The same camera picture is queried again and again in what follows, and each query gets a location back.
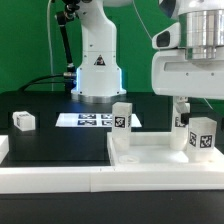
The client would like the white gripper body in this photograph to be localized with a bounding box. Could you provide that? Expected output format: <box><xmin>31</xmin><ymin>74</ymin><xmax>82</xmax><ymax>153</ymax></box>
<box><xmin>151</xmin><ymin>22</ymin><xmax>224</xmax><ymax>100</ymax></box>

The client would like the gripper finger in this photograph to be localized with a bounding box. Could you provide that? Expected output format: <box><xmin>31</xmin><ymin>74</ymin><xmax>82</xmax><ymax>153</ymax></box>
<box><xmin>173</xmin><ymin>96</ymin><xmax>190</xmax><ymax>124</ymax></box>

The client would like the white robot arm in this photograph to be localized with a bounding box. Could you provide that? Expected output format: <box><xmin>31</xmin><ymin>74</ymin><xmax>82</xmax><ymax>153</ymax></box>
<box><xmin>63</xmin><ymin>0</ymin><xmax>224</xmax><ymax>124</ymax></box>

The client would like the white thin cable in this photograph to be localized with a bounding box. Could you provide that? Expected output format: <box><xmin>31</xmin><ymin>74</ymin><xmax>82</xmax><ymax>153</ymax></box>
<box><xmin>46</xmin><ymin>0</ymin><xmax>56</xmax><ymax>92</ymax></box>

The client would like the white square tabletop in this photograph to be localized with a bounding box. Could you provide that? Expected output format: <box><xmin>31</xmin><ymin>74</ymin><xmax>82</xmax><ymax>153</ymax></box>
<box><xmin>106</xmin><ymin>131</ymin><xmax>224</xmax><ymax>168</ymax></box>

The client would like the white sheet with AprilTags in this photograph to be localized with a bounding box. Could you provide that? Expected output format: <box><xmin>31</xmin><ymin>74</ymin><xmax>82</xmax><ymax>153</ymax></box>
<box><xmin>55</xmin><ymin>112</ymin><xmax>143</xmax><ymax>129</ymax></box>

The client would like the black cable bundle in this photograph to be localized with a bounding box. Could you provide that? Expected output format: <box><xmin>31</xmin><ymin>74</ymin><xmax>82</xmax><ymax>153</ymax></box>
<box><xmin>18</xmin><ymin>73</ymin><xmax>77</xmax><ymax>93</ymax></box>

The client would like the white U-shaped fence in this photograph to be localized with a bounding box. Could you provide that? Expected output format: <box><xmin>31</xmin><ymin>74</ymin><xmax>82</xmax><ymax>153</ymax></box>
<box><xmin>0</xmin><ymin>133</ymin><xmax>224</xmax><ymax>195</ymax></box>

